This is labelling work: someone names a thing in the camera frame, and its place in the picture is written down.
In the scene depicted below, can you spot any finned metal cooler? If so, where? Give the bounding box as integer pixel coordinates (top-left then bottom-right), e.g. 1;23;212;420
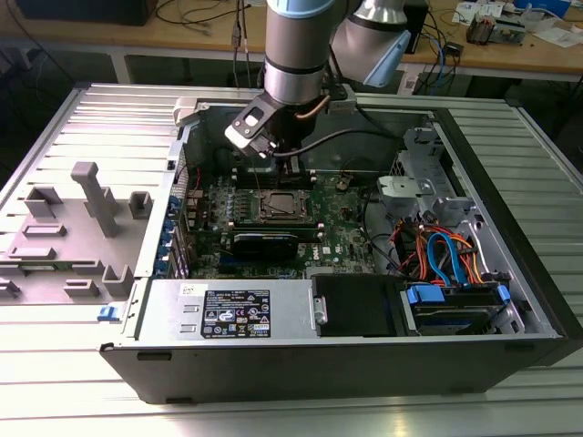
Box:
466;12;496;46

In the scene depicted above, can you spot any grey parts rack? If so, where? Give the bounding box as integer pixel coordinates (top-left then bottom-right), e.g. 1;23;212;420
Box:
0;161;154;305

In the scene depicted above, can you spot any black tower unit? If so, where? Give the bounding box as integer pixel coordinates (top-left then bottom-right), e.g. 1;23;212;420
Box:
403;0;430;56

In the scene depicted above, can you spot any white paper sheet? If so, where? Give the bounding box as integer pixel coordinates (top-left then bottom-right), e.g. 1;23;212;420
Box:
531;25;583;49
453;0;506;25

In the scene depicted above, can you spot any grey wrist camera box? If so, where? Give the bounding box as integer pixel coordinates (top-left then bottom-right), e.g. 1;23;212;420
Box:
325;83;360;114

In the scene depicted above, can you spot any blue flat wire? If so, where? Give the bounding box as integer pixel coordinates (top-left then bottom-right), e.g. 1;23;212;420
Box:
426;231;464;287

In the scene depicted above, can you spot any hanging dark cable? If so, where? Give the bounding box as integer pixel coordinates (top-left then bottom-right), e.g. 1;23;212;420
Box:
227;0;252;90

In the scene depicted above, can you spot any metal socket cover frame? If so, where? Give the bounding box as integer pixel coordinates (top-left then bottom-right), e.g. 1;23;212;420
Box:
260;189;310;222

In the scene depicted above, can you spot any silver power supply box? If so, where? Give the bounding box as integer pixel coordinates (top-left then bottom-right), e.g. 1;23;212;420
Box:
135;277;316;341

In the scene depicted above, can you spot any black graphics card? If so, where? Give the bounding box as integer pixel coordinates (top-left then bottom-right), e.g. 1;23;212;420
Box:
231;230;301;261

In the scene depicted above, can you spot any black bracket wrist camera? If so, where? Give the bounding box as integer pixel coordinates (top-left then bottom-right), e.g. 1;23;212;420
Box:
222;93;281;160

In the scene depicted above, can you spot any thin metal locking lever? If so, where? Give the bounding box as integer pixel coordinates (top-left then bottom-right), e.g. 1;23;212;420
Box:
251;158;264;202

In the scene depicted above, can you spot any black drive bay cover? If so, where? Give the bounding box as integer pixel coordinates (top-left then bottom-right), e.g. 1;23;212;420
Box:
311;274;407;339

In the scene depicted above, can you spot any black open PC case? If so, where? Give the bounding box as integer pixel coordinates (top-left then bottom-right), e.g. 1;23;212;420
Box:
98;97;583;406

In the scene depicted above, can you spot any wooden desk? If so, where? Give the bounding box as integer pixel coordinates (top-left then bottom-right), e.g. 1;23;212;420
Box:
0;0;583;83

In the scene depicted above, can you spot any black box on desk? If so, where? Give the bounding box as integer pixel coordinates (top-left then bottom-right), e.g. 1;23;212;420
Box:
17;0;154;27

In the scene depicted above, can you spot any orange wire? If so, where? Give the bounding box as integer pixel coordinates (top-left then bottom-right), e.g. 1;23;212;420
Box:
394;218;484;286

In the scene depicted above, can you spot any metal CPU socket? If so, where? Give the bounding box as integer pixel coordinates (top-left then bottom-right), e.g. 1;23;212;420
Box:
257;188;320;224

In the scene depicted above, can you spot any hard disk in blue carrier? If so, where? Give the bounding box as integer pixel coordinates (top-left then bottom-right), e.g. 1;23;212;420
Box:
399;281;512;337

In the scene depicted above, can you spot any black camera cable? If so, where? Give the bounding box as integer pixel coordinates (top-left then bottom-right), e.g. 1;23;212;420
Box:
272;128;409;158

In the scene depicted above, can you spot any copper coloured hose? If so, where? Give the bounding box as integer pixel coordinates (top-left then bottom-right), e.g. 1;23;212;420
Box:
295;93;330;120

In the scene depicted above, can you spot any silver CPU plate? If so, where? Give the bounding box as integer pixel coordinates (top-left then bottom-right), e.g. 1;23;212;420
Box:
271;195;297;215

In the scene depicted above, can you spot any silver metal drive cage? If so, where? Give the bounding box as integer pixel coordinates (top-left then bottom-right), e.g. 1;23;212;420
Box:
376;126;506;283

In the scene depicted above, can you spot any green motherboard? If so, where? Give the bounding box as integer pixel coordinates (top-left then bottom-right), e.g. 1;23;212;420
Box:
181;172;382;281

